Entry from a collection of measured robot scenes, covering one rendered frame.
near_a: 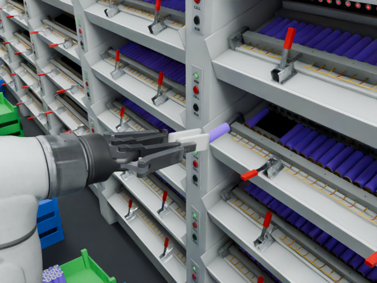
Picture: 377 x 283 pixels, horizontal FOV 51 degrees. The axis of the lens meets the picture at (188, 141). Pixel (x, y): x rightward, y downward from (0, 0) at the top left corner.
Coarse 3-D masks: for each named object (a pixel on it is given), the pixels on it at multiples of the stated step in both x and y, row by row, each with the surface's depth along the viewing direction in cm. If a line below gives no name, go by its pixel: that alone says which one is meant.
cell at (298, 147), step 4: (312, 132) 82; (316, 132) 82; (308, 136) 81; (312, 136) 81; (316, 136) 81; (304, 140) 81; (308, 140) 81; (312, 140) 81; (300, 144) 80; (304, 144) 80; (308, 144) 81; (292, 148) 81; (296, 148) 80; (300, 148) 80; (304, 148) 80
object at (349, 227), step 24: (216, 120) 91; (240, 120) 93; (216, 144) 91; (240, 144) 89; (240, 168) 86; (288, 168) 79; (288, 192) 75; (312, 192) 73; (312, 216) 72; (336, 216) 68; (360, 216) 67; (360, 240) 64
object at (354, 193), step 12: (240, 132) 89; (252, 132) 87; (264, 144) 83; (276, 144) 82; (264, 156) 83; (288, 156) 79; (300, 156) 78; (300, 168) 77; (312, 168) 74; (324, 180) 72; (336, 180) 71; (324, 192) 72; (348, 192) 68; (360, 192) 68; (360, 204) 68; (372, 204) 65
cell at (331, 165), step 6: (342, 150) 76; (348, 150) 75; (354, 150) 76; (336, 156) 76; (342, 156) 75; (348, 156) 75; (330, 162) 75; (336, 162) 74; (342, 162) 75; (330, 168) 74; (336, 168) 74
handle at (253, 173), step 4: (268, 164) 79; (260, 168) 78; (264, 168) 78; (248, 172) 76; (252, 172) 76; (256, 172) 76; (244, 176) 75; (248, 176) 75; (252, 176) 76; (244, 180) 75
